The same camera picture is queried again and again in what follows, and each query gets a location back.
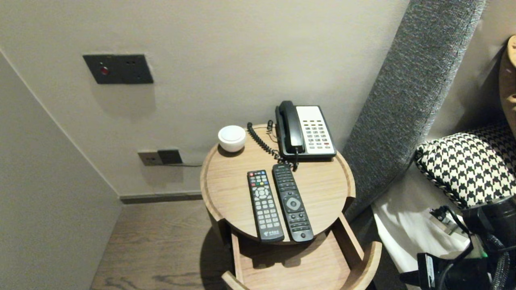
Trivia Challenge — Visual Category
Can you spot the black remote grey navigation pad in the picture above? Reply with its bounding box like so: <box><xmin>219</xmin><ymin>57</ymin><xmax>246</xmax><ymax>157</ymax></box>
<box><xmin>272</xmin><ymin>163</ymin><xmax>314</xmax><ymax>242</ymax></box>

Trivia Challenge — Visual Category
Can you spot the black white houndstooth pillow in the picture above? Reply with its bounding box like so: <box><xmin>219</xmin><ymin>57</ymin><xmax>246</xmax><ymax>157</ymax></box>
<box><xmin>415</xmin><ymin>123</ymin><xmax>516</xmax><ymax>210</ymax></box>

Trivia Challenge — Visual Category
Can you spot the round wooden nightstand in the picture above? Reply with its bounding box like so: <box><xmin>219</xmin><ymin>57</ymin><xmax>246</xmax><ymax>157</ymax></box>
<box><xmin>200</xmin><ymin>123</ymin><xmax>356</xmax><ymax>245</ymax></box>

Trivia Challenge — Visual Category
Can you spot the black telephone handset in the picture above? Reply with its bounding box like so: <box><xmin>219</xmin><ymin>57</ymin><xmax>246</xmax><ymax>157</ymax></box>
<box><xmin>276</xmin><ymin>101</ymin><xmax>306</xmax><ymax>155</ymax></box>

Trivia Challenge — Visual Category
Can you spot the silver wall socket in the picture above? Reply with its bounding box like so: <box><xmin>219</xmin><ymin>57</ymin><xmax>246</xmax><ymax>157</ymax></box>
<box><xmin>138</xmin><ymin>150</ymin><xmax>163</xmax><ymax>166</ymax></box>

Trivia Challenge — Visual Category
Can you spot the dark grey bed base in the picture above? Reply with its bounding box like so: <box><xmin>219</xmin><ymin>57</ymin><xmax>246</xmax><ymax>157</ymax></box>
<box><xmin>349</xmin><ymin>205</ymin><xmax>404</xmax><ymax>290</ymax></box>

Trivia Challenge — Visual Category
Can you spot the dark wall switch panel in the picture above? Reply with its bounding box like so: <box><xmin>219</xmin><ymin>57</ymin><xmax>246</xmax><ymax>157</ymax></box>
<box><xmin>83</xmin><ymin>54</ymin><xmax>154</xmax><ymax>85</ymax></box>

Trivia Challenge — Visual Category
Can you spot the braided black wrist cable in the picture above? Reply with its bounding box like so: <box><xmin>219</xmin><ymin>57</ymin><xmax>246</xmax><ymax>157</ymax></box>
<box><xmin>484</xmin><ymin>232</ymin><xmax>511</xmax><ymax>290</ymax></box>

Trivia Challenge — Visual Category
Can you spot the light wooden rounded object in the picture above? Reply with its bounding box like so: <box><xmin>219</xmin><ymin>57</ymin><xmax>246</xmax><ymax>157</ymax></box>
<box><xmin>499</xmin><ymin>35</ymin><xmax>516</xmax><ymax>139</ymax></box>

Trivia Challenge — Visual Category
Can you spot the small white round device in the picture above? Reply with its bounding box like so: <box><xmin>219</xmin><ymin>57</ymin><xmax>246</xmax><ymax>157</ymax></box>
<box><xmin>218</xmin><ymin>125</ymin><xmax>247</xmax><ymax>153</ymax></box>

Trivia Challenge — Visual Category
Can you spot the black coiled telephone cord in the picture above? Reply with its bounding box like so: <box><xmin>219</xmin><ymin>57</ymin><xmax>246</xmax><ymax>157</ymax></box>
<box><xmin>248</xmin><ymin>121</ymin><xmax>300</xmax><ymax>173</ymax></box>

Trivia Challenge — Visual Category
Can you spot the black and white telephone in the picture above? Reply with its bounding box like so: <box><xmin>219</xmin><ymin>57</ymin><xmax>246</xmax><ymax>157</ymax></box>
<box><xmin>277</xmin><ymin>106</ymin><xmax>337</xmax><ymax>162</ymax></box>

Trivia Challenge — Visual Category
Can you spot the grey fabric headboard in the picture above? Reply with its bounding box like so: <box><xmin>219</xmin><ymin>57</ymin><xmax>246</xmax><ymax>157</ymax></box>
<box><xmin>342</xmin><ymin>0</ymin><xmax>486</xmax><ymax>222</ymax></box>

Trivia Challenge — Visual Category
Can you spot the white bed sheet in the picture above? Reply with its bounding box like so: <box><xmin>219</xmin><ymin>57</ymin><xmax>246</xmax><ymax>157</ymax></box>
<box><xmin>371</xmin><ymin>165</ymin><xmax>472</xmax><ymax>274</ymax></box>

